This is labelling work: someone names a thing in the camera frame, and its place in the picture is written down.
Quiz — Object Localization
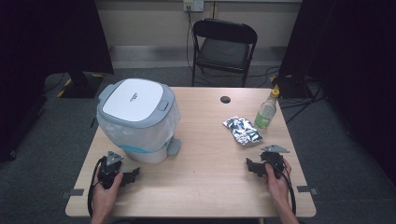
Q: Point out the right hand-held gripper black cable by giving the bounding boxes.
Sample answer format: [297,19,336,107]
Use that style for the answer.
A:
[274,164,297,216]

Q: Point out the silver foil packet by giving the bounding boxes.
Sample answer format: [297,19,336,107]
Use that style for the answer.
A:
[222,116,263,147]

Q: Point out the left hand-held gripper black cable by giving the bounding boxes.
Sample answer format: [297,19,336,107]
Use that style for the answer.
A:
[87,155,108,217]

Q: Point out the black cable from wall socket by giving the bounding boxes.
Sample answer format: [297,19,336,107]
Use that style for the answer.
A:
[185,6,197,76]

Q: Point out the black curtain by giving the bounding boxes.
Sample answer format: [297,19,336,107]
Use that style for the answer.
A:
[278,0,396,188]
[0,0,115,162]

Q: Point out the white wall socket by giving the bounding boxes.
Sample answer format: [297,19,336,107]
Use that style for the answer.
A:
[182,0,205,13]

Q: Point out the black stand base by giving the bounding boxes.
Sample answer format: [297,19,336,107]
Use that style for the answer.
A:
[56,72,106,99]
[270,74,314,99]

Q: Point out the black floor cables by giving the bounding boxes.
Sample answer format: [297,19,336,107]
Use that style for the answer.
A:
[248,65,327,124]

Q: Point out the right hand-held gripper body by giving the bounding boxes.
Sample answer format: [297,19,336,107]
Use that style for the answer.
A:
[260,144,290,180]

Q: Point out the white and grey trash can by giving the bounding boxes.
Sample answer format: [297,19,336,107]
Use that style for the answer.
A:
[95,77,182,165]

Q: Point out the black folding chair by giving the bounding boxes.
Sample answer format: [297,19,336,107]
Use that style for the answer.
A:
[191,18,259,88]

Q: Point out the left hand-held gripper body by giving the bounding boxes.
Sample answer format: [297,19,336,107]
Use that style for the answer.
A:
[97,150,124,190]

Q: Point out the clear bottle with yellow cap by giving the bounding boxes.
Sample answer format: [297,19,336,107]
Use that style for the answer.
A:
[254,88,280,131]

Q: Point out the person's left hand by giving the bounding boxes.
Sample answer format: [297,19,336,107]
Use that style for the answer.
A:
[92,170,124,216]

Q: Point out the clear plastic bin liner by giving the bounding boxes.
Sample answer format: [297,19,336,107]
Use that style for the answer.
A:
[96,104,181,155]

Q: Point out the grey tape strip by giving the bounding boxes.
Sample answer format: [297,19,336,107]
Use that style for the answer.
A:
[60,188,85,200]
[296,185,319,196]

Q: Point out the person's right hand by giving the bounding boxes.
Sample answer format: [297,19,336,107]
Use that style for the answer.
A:
[264,158,292,204]

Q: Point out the hand-held gripper black cable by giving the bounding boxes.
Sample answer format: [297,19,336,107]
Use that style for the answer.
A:
[274,164,297,216]
[87,155,108,217]

